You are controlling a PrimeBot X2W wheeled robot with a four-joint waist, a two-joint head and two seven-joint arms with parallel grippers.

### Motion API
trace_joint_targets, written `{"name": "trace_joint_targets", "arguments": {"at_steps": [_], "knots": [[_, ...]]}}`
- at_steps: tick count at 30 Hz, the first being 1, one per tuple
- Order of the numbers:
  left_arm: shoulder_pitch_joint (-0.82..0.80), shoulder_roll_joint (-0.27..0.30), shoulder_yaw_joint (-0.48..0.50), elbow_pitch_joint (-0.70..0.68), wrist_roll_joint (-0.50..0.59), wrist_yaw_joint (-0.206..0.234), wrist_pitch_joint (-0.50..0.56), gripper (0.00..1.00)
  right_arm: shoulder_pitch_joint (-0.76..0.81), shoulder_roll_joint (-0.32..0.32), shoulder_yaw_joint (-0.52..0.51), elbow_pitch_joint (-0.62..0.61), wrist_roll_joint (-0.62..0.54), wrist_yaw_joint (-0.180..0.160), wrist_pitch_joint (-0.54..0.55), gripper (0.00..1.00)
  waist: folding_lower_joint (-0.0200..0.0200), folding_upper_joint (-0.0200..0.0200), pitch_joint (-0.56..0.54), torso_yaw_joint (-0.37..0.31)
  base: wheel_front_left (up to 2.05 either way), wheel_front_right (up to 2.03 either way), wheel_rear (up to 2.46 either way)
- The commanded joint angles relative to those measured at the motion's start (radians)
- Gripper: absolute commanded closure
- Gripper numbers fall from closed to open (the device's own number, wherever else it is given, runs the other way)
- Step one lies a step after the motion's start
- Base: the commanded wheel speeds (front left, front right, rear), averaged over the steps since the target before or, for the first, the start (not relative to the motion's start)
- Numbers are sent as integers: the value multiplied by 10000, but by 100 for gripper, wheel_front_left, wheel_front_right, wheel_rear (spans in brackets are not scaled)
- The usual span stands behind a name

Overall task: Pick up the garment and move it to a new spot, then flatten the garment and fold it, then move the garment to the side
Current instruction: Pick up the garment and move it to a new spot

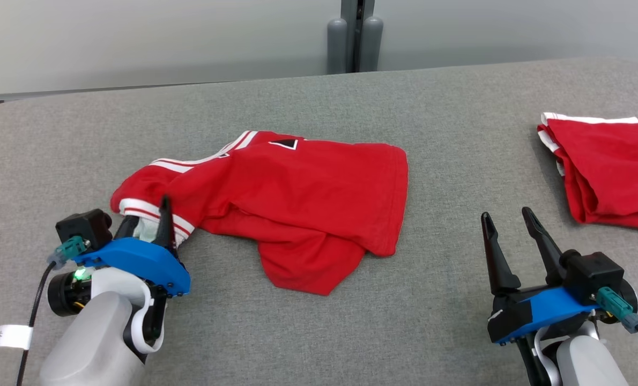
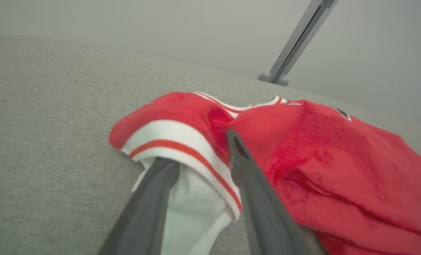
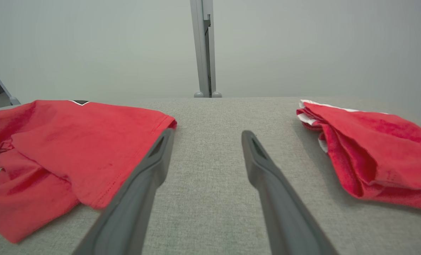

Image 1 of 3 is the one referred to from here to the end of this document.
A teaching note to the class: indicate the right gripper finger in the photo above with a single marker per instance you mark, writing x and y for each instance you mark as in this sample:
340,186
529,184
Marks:
549,257
498,268

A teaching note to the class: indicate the red jersey white sleeves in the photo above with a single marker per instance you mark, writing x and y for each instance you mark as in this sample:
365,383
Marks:
308,203

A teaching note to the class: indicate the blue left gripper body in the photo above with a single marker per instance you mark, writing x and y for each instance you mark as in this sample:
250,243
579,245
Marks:
136,257

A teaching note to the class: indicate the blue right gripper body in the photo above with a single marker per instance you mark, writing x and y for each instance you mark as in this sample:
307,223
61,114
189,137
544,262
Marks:
544,308

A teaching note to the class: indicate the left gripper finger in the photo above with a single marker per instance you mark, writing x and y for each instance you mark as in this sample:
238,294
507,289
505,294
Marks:
166,230
127,228

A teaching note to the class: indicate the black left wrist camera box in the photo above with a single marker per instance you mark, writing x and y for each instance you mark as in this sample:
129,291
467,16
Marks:
83,228

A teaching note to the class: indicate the grey cylindrical post foot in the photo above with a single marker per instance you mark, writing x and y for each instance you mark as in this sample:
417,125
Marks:
371,45
337,48

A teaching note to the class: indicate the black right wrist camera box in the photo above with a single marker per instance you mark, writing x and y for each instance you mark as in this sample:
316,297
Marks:
592,273

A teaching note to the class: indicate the grey metal partition post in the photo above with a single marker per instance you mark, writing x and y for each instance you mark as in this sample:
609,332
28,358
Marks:
347,8

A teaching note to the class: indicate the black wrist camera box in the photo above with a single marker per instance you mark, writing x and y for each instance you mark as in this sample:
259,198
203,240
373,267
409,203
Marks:
592,273
83,228

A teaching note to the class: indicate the red basketball shorts white stripes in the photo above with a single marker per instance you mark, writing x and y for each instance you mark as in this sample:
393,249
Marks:
614,166

